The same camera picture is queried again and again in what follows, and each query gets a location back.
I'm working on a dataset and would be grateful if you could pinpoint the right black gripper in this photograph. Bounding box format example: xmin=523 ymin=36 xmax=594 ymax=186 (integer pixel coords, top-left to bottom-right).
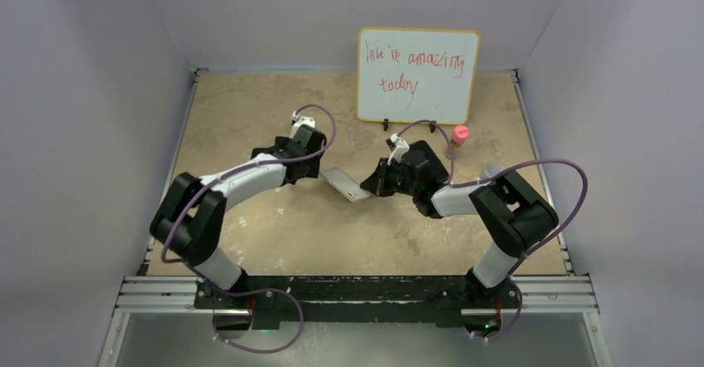
xmin=361 ymin=158 xmax=418 ymax=198

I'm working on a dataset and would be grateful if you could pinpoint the white phone case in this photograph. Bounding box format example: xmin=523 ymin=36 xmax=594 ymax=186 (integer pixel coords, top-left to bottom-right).
xmin=320 ymin=167 xmax=371 ymax=203

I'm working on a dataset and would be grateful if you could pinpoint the black phone without case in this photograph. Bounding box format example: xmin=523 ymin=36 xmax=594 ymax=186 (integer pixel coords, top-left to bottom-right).
xmin=410 ymin=140 xmax=449 ymax=183

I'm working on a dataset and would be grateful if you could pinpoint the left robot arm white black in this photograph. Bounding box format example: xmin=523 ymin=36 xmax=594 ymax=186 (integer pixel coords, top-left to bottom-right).
xmin=149 ymin=124 xmax=328 ymax=308

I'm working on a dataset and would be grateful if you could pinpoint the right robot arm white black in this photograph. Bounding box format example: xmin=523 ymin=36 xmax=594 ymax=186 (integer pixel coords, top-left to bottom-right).
xmin=360 ymin=148 xmax=559 ymax=306

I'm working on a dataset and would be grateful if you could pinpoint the pink capped small bottle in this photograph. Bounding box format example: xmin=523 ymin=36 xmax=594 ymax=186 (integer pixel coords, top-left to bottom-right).
xmin=451 ymin=125 xmax=470 ymax=149

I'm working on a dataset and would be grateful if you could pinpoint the clear round lid container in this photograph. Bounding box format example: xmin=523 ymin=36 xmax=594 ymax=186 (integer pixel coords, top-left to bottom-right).
xmin=482 ymin=161 xmax=505 ymax=179

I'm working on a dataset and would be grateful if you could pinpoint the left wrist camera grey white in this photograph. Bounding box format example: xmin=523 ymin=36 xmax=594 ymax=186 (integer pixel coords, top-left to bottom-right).
xmin=289 ymin=110 xmax=315 ymax=139

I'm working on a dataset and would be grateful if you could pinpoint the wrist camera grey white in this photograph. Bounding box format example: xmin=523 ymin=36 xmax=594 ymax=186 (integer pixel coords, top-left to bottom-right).
xmin=386 ymin=133 xmax=410 ymax=166
xmin=289 ymin=110 xmax=315 ymax=139

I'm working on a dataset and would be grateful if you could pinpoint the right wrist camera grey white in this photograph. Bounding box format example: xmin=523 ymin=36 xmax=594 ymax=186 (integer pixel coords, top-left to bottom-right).
xmin=386 ymin=133 xmax=410 ymax=166

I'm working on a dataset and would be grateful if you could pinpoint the white board yellow frame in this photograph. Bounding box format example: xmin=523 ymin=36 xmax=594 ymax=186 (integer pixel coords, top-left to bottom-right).
xmin=356 ymin=27 xmax=481 ymax=125

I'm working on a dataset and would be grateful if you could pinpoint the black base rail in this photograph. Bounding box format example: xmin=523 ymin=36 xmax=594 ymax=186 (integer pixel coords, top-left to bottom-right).
xmin=194 ymin=275 xmax=521 ymax=335

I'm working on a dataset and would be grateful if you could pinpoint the aluminium frame rail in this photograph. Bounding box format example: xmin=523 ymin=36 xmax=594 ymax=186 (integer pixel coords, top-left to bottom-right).
xmin=98 ymin=276 xmax=613 ymax=366

